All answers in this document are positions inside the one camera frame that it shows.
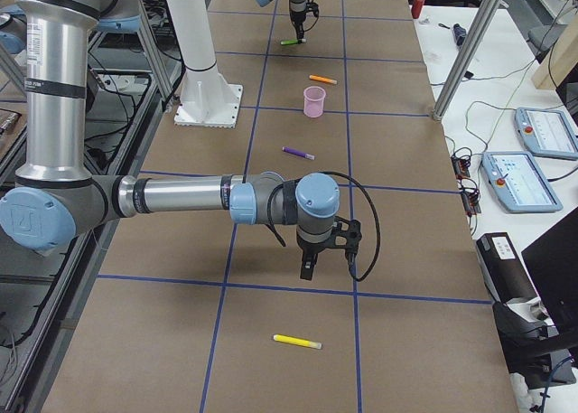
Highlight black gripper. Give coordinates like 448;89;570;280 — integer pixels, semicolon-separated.
297;236;335;280
291;11;306;36

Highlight green highlighter pen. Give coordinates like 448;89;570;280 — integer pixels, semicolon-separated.
280;38;307;47

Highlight yellow highlighter pen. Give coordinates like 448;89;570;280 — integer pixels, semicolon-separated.
272;333;322;350

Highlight orange highlighter pen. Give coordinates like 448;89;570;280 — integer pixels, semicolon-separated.
309;74;338;85

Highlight pink mesh pen holder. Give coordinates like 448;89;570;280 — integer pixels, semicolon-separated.
303;86;326;118

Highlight purple highlighter pen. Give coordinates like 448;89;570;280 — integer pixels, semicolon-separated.
282;146;315;161

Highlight black box with label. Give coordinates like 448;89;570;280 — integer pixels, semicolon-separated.
475;232;539;322

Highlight near teach pendant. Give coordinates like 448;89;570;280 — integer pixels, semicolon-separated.
481;151;564;213

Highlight teach pendant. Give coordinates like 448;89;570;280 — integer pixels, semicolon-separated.
481;151;564;213
514;108;577;160

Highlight black monitor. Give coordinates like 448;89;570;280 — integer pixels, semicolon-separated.
522;216;577;332

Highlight far teach pendant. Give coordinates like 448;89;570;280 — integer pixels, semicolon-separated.
514;108;577;160

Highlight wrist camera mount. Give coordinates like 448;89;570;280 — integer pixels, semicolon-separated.
330;216;362;265
306;0;320;18

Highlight black camera cable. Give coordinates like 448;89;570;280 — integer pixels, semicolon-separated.
264;172;381;282

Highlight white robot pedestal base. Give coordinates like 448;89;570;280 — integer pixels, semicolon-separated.
166;0;243;128

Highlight aluminium frame post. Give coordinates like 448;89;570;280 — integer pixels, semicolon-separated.
432;0;502;121

